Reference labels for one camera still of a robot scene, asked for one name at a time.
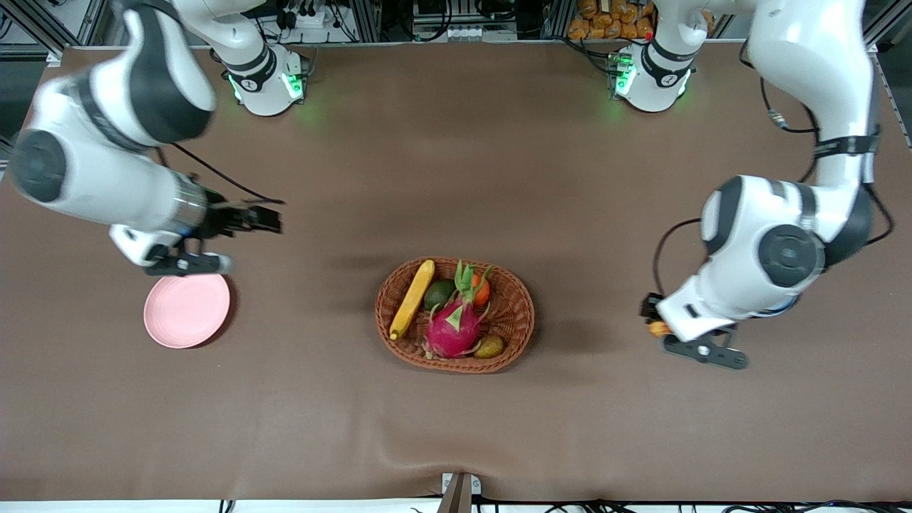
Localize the pink dragon fruit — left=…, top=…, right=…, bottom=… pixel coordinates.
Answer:
left=424, top=260, right=494, bottom=359

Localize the bag of orange snacks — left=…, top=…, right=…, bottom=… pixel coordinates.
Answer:
left=568, top=0, right=656, bottom=41

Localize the aluminium corner frame profile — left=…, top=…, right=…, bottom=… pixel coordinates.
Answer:
left=862, top=0, right=912, bottom=59

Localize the white power strip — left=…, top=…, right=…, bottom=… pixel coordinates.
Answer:
left=276, top=0, right=336, bottom=29

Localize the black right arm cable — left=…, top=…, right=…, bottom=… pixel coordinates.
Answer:
left=170, top=141, right=286, bottom=206

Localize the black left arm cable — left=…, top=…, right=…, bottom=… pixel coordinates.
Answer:
left=651, top=39, right=896, bottom=300

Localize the yellow banana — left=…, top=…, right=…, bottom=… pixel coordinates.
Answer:
left=389, top=259, right=435, bottom=341

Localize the pink round plate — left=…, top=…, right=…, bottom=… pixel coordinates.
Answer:
left=143, top=273, right=231, bottom=349

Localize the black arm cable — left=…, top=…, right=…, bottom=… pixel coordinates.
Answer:
left=170, top=141, right=286, bottom=206
left=651, top=39, right=896, bottom=300

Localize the green avocado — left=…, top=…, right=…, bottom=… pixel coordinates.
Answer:
left=425, top=278, right=457, bottom=311

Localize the brown wicker basket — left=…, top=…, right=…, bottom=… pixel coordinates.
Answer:
left=375, top=257, right=535, bottom=374

